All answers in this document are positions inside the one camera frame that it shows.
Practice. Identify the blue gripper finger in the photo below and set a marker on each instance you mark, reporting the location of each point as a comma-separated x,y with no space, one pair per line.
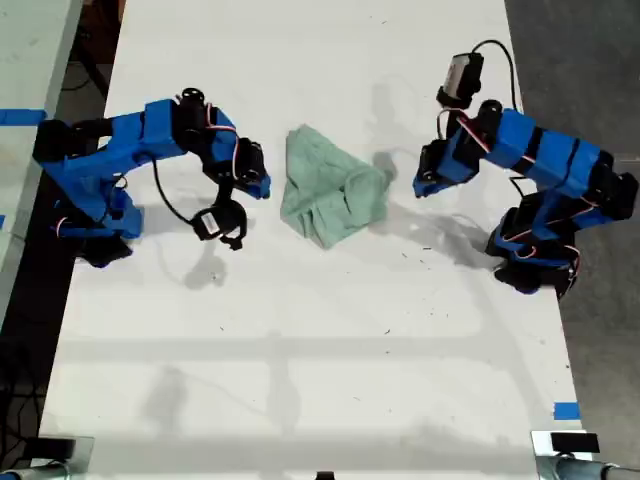
262,186
422,187
240,186
447,186

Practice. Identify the pale green t-shirt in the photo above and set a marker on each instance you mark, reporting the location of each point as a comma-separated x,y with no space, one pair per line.
330,192

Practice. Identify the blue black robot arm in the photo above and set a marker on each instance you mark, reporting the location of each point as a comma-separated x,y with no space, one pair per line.
550,190
125,145

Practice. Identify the long blue tape strip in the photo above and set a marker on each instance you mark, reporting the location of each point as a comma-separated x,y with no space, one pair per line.
22,116

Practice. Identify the pale side table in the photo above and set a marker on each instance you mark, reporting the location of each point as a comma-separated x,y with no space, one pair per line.
25,60

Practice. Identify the short blue tape strip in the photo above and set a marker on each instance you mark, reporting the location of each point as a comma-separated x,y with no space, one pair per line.
566,411

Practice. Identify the small black box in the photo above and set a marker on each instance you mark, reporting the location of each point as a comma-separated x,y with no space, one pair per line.
574,443
47,448

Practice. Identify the grey metal tube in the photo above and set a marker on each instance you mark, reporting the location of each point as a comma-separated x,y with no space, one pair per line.
580,470
35,472

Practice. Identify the black camera stalk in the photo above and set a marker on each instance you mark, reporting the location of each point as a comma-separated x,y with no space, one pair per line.
452,117
232,215

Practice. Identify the black camera box white label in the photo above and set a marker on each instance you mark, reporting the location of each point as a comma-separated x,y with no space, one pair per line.
210,225

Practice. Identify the black camera box grey face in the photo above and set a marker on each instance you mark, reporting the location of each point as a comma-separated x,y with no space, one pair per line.
461,75

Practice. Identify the white metal bracket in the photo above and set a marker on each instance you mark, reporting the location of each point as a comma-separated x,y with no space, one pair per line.
540,445
82,452

